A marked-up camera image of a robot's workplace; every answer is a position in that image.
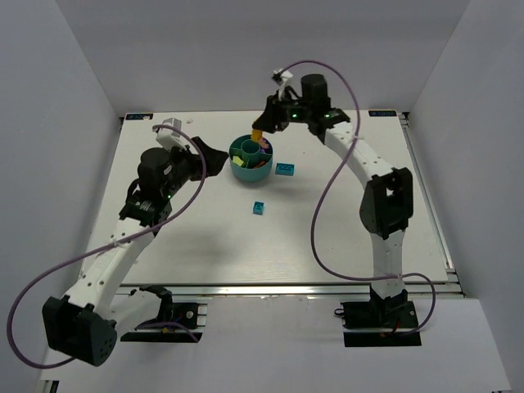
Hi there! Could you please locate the light green small lego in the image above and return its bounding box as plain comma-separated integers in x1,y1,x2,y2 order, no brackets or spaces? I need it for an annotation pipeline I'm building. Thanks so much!
232,156,244,167

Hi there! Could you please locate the yellow-orange long lego brick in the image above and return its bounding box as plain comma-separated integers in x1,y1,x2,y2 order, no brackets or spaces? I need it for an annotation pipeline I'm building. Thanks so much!
251,129,263,142

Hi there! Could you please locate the dark orange long lego brick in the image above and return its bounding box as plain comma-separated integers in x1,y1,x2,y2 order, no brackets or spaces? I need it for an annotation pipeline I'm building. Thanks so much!
252,160,267,169

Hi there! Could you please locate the teal long lego brick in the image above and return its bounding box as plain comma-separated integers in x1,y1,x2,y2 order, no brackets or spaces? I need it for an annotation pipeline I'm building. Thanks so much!
275,163,295,176

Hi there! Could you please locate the small teal square lego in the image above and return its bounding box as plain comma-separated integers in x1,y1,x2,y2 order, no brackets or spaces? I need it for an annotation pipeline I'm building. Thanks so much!
252,201,265,215

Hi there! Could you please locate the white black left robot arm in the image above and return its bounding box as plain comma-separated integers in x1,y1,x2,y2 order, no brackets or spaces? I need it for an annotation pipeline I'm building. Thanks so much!
43,137,228,366

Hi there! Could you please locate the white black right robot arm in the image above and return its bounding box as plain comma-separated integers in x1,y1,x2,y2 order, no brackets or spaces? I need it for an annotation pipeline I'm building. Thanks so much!
253,70,413,328

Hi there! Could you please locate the teal round divided container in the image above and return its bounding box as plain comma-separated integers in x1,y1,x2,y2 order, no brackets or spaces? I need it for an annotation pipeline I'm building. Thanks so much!
228,134,273,183

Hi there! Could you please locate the left blue corner label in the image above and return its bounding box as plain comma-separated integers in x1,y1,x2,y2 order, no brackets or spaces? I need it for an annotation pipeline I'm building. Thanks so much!
124,113,153,121

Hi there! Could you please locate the blue corner label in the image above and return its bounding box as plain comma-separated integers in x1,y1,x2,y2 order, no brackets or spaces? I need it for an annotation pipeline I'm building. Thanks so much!
124,113,153,121
368,110,398,117

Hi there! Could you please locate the right blue corner label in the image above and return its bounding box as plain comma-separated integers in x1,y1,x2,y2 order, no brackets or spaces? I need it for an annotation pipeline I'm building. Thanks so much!
368,110,398,117

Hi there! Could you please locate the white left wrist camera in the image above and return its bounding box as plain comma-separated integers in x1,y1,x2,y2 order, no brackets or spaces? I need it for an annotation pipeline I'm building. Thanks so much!
152,117,187,152

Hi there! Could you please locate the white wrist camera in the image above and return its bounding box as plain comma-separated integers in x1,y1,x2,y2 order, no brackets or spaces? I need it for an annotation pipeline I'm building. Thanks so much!
272,69,293,101
152,117,187,152

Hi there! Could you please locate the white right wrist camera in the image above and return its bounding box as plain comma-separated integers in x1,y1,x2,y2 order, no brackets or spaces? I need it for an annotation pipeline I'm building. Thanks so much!
272,69,293,101

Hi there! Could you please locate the aluminium front table rail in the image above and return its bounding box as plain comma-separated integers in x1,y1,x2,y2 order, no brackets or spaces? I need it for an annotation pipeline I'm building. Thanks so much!
116,282,463,296

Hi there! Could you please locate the aluminium table rail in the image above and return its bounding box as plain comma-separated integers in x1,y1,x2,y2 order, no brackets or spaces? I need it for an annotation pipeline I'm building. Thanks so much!
116,282,463,296
398,112,465,297

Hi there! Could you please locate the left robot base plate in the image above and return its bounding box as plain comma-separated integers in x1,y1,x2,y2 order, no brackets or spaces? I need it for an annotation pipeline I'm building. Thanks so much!
120,300,210,344

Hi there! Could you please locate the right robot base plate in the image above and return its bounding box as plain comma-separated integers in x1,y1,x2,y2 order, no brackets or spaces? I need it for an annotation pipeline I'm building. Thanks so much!
333,301,422,348

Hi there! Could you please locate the aluminium right table rail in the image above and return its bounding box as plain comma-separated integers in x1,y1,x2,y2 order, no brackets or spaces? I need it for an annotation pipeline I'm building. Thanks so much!
398,112,465,297

